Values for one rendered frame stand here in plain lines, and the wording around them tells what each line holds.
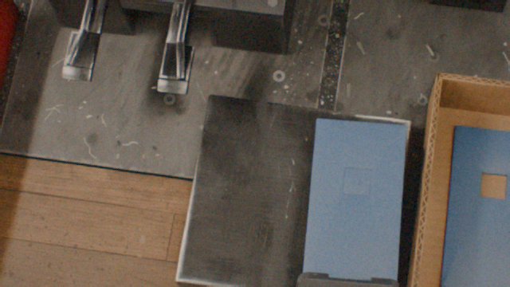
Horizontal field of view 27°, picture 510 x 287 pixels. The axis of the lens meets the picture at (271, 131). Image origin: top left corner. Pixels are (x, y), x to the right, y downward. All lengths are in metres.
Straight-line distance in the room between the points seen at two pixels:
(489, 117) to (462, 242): 0.11
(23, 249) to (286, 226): 0.22
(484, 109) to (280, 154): 0.17
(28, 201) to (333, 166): 0.26
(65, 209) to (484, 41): 0.38
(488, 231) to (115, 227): 0.30
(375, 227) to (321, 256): 0.05
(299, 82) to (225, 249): 0.16
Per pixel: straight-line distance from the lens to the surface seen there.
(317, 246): 0.82
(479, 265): 0.88
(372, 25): 0.95
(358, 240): 0.82
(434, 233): 0.89
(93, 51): 0.86
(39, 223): 0.92
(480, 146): 0.91
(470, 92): 0.88
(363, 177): 0.83
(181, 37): 0.85
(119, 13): 0.91
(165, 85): 0.84
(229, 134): 0.89
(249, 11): 0.86
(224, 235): 0.87
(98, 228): 0.91
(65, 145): 0.93
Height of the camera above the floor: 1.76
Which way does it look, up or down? 72 degrees down
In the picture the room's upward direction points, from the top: 8 degrees counter-clockwise
